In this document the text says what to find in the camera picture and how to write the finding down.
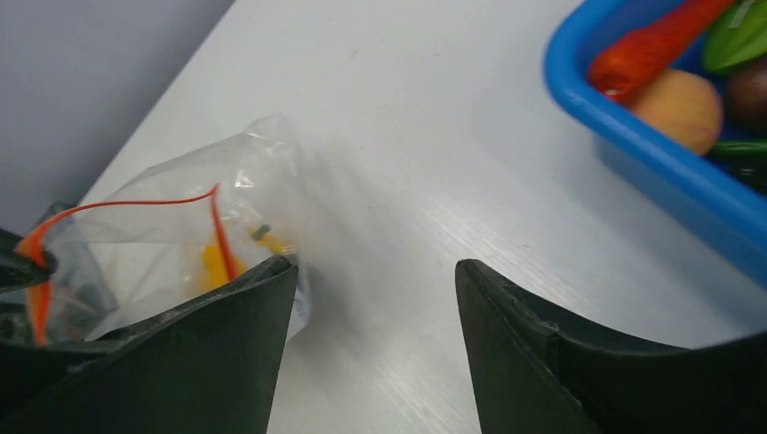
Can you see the small toy potato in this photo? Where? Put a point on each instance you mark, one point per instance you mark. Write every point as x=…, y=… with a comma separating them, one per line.
x=684, y=107

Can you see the green toy leaf vegetable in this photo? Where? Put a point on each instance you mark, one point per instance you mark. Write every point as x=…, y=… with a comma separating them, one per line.
x=737, y=37

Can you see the yellow toy bell pepper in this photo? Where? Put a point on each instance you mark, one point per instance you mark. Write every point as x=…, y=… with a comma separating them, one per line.
x=228, y=254

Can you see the blue plastic bin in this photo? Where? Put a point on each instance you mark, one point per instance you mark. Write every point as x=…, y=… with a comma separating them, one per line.
x=722, y=212

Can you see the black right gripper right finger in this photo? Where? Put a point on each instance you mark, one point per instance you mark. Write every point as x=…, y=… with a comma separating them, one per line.
x=537, y=367

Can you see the red toy chili pepper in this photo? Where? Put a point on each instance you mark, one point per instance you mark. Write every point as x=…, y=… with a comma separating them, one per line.
x=624, y=69

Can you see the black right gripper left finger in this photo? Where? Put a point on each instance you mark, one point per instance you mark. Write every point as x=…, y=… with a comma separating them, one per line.
x=209, y=365

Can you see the clear zip top bag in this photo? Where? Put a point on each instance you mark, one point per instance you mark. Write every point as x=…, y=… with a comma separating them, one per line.
x=135, y=254

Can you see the green toy chili pepper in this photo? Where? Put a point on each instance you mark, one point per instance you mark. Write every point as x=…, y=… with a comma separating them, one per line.
x=738, y=149

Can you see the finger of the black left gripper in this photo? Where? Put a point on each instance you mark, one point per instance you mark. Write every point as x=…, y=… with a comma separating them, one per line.
x=19, y=272

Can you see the purple toy onion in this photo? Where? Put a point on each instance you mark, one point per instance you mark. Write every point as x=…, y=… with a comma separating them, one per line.
x=745, y=96

